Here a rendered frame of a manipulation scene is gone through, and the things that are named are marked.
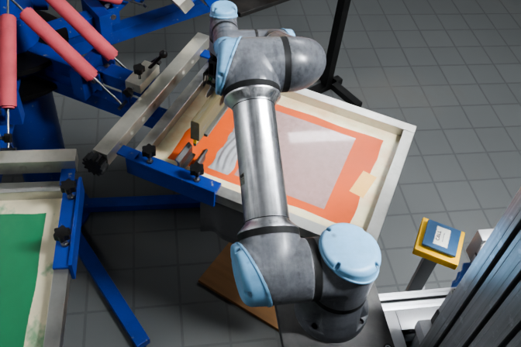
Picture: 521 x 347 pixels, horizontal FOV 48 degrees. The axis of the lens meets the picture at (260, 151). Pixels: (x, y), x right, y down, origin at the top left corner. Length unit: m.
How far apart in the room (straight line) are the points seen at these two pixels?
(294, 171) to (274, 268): 0.87
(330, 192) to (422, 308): 0.56
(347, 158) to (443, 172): 1.51
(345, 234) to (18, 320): 0.89
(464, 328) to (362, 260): 0.20
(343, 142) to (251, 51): 0.89
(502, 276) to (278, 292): 0.37
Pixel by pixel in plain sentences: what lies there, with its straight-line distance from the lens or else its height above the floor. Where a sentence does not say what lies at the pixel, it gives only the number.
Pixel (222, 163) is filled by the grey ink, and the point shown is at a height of 0.96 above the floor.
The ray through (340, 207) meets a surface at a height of 0.96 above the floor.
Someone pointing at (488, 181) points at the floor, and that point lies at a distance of 3.46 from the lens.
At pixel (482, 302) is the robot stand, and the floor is 1.60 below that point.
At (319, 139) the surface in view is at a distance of 1.98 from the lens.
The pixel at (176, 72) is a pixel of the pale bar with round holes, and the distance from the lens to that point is 2.05.
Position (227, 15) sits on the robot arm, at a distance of 1.63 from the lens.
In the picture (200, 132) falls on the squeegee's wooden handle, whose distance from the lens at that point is 1.74.
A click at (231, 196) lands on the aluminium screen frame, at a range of 1.73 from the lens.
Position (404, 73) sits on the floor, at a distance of 3.96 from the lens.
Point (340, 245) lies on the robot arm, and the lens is 1.06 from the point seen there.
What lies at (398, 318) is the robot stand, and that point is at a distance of 1.39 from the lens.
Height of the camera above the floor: 2.34
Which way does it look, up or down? 46 degrees down
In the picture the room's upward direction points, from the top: 7 degrees clockwise
